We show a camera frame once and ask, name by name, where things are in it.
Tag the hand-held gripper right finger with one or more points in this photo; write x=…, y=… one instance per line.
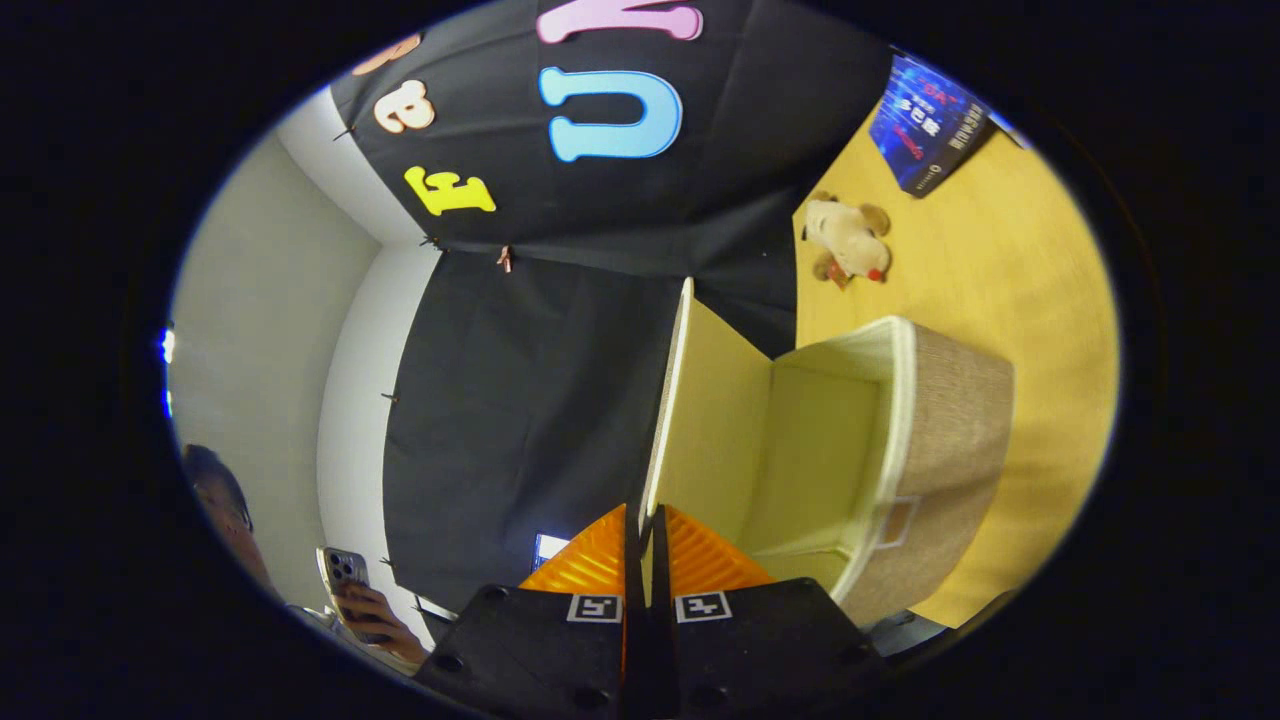
x=760, y=650

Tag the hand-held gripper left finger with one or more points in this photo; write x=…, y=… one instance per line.
x=540, y=650

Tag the beige fabric storage box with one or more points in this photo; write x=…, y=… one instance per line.
x=950, y=430

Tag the bright screen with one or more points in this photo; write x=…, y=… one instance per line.
x=550, y=550

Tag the silver smartphone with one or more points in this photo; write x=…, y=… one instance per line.
x=345, y=570

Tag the black backdrop cloth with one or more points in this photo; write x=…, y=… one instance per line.
x=520, y=400

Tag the copper clip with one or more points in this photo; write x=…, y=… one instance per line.
x=505, y=258

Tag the beige plush dog toy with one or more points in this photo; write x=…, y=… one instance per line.
x=845, y=240

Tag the dark blue book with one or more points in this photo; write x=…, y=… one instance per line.
x=925, y=120

